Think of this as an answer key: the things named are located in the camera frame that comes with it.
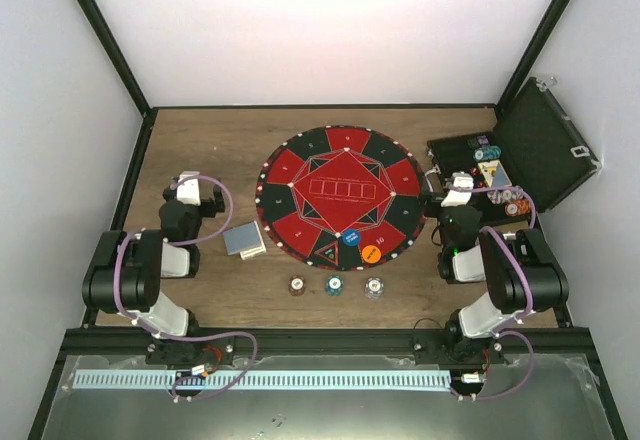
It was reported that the black poker case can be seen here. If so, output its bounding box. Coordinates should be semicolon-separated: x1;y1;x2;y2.
427;77;601;213

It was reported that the purple white chip stack in case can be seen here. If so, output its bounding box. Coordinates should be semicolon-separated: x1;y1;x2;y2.
486;187;524;205

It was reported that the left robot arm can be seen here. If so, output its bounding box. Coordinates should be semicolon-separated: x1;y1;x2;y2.
82;171;233;364

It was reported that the blue small blind button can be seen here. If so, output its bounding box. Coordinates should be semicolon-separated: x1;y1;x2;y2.
342;229;361;247

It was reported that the teal chip stack in case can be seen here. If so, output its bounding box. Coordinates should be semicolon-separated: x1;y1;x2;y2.
474;145;502;162

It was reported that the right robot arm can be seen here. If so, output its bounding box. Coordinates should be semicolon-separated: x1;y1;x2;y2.
421;172;569;363

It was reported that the card deck in case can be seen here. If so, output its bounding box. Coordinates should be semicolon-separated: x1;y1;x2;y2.
478;160;512;188

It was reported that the blue white poker chip stack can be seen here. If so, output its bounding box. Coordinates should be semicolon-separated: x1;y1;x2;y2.
364;277;384;299

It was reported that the round red black poker mat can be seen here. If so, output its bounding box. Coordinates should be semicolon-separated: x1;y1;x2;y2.
255;125;426;272

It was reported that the light blue slotted cable duct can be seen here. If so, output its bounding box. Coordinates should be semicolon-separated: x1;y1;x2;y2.
73;369;451;392

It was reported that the blue backed card deck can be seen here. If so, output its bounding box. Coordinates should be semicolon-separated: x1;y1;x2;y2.
223;221;264;256

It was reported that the orange chip stack in case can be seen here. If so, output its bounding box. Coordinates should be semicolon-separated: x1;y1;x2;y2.
504;198;532;217

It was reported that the brown poker chip stack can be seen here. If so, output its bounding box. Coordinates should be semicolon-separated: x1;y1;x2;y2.
288;277;306;296

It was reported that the orange big blind button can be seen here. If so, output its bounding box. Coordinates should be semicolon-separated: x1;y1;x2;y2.
361;245;382;264

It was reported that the white card box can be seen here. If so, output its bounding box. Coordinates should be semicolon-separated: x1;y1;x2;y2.
240;246;266;260

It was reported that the teal poker chip stack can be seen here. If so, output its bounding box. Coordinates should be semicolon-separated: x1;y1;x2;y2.
325;276;344;296

